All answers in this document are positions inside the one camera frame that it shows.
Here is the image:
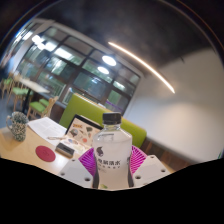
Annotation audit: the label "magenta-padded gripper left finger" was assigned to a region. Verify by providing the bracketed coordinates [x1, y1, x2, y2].
[58, 147, 98, 189]

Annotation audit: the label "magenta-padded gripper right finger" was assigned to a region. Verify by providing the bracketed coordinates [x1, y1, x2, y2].
[127, 144, 172, 188]

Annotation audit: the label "clear black-capped drink bottle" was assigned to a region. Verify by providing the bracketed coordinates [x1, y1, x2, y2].
[92, 112, 133, 191]

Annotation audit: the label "small black box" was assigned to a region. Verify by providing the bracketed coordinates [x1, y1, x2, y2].
[54, 142, 76, 159]

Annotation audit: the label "white sticker sheet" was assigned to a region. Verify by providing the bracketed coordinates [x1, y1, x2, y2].
[64, 134, 88, 152]

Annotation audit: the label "flat round red coaster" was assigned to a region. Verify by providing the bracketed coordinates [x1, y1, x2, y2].
[35, 145, 57, 163]

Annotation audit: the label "white paper sheets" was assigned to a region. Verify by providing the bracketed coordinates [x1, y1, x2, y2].
[27, 116, 68, 146]

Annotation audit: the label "green upholstered bench backrest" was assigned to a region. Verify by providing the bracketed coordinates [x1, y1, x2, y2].
[58, 92, 148, 149]

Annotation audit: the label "wooden chairs with green seats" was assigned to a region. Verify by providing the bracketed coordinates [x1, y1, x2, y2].
[0, 74, 59, 121]

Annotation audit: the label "wooden dining table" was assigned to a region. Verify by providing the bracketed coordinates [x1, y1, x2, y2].
[16, 78, 51, 114]

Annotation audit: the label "curved linear ceiling light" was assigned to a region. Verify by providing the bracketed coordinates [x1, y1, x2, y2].
[107, 41, 177, 95]

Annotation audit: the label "round pendant ceiling lamps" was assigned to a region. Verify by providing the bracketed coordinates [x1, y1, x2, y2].
[31, 33, 118, 76]

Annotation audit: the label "dark-framed window wall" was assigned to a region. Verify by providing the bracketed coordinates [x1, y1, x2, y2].
[6, 26, 141, 116]

